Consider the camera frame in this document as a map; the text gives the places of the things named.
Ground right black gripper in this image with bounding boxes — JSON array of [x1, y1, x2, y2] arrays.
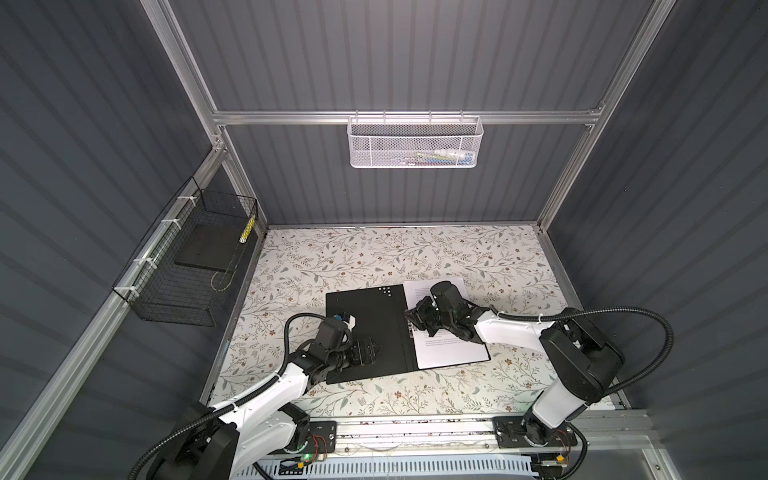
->
[[403, 295, 454, 336]]

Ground grey folder with black inside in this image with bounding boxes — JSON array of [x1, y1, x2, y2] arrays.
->
[[323, 277, 492, 385]]

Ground printed sheet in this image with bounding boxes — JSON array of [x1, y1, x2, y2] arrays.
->
[[403, 278, 490, 370]]

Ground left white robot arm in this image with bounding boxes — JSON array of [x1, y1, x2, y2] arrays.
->
[[128, 313, 380, 479]]

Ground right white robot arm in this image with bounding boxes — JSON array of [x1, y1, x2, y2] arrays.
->
[[404, 280, 625, 446]]

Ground floral table mat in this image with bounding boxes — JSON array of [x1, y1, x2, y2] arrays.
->
[[209, 225, 567, 417]]

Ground pens in white basket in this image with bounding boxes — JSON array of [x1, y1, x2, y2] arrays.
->
[[392, 149, 476, 167]]

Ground yellow marker in black basket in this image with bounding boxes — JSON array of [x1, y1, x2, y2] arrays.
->
[[239, 215, 256, 244]]

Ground black pad in basket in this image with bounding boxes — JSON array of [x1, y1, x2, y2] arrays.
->
[[174, 224, 242, 273]]

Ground white wire basket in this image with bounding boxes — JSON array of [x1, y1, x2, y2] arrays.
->
[[346, 114, 484, 169]]

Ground black wire basket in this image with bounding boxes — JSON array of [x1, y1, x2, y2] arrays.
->
[[113, 180, 259, 327]]

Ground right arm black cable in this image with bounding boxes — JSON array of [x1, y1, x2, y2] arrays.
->
[[491, 305, 675, 480]]

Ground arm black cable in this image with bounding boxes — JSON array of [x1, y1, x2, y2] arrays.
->
[[491, 305, 675, 480], [125, 311, 328, 480]]

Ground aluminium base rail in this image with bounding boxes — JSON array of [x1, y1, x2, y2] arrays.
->
[[173, 410, 655, 463]]

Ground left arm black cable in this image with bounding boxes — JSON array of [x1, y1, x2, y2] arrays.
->
[[125, 311, 328, 480]]

